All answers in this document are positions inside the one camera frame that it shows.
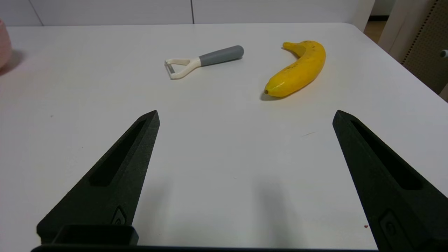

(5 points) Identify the pink bowl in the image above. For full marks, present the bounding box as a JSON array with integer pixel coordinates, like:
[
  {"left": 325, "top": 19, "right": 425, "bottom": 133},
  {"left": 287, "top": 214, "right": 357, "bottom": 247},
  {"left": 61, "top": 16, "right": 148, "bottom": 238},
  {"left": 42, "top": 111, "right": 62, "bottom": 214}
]
[{"left": 0, "top": 19, "right": 12, "bottom": 69}]

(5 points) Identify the yellow banana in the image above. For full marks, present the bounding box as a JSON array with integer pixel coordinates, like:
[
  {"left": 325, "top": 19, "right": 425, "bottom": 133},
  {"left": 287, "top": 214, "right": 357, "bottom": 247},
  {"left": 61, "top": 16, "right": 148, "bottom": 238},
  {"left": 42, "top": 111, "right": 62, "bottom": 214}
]
[{"left": 264, "top": 40, "right": 327, "bottom": 98}]

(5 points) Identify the brown pegboard desk panel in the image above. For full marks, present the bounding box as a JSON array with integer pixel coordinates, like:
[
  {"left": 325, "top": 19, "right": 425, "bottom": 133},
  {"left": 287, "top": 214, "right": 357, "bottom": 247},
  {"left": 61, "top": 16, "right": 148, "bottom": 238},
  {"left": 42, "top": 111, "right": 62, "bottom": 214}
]
[{"left": 401, "top": 0, "right": 448, "bottom": 95}]

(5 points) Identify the grey-handled white peeler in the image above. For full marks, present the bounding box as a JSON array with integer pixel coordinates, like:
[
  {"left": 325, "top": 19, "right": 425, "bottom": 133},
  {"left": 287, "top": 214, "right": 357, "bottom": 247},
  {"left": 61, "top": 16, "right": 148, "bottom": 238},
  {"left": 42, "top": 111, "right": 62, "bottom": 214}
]
[{"left": 165, "top": 45, "right": 245, "bottom": 80}]

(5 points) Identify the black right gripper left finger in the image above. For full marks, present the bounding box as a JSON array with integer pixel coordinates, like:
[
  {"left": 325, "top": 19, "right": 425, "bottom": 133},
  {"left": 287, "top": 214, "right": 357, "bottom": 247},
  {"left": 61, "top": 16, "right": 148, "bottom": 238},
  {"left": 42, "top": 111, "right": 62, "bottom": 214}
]
[{"left": 36, "top": 110, "right": 160, "bottom": 245}]

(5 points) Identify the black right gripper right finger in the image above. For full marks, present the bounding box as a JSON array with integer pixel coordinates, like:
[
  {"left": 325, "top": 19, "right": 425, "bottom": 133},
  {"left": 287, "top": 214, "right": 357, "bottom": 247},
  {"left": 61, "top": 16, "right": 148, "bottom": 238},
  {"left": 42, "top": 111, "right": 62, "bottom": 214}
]
[{"left": 332, "top": 110, "right": 448, "bottom": 252}]

